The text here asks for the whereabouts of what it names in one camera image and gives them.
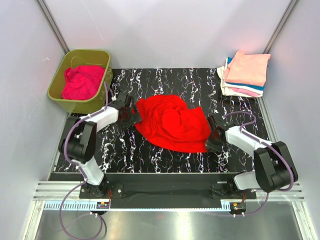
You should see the folded pink t-shirt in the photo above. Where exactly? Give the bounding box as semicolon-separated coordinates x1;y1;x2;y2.
230;87;262;98

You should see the folded cream t-shirt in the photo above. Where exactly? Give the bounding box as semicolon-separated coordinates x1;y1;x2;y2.
216;60;264;98

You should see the aluminium corner post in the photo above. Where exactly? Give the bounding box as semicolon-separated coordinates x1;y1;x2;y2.
263;0;300;54
35;0;70;54

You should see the left aluminium corner post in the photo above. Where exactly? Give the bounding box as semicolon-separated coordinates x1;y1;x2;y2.
35;0;70;54

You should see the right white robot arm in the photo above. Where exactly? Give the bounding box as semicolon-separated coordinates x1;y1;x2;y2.
205;115;298;199

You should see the aluminium frame rail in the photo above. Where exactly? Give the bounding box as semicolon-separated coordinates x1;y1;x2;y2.
34;181;305;202

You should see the olive green plastic bin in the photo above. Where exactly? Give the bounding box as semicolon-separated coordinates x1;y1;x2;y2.
47;49;113;114

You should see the folded blue t-shirt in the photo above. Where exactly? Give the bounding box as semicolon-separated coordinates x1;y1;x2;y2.
226;57;265;91

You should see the right aluminium corner post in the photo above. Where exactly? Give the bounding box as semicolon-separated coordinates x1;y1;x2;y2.
263;0;300;54

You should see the magenta t-shirt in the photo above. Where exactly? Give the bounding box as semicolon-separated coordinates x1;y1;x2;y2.
61;65;105;101

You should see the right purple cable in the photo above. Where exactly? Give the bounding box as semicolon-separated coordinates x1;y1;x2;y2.
221;111;296;218

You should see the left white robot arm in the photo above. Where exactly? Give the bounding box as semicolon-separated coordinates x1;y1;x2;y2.
58;93;142;198

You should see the red t-shirt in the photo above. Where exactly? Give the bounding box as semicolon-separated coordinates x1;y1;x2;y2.
135;95;211;153

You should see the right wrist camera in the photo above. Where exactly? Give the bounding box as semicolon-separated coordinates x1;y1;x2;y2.
214;118;236;131

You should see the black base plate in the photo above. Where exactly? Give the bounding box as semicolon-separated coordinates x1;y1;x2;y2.
79;173;257;200

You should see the folded peach t-shirt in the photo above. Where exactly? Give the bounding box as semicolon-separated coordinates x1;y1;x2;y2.
225;50;271;87

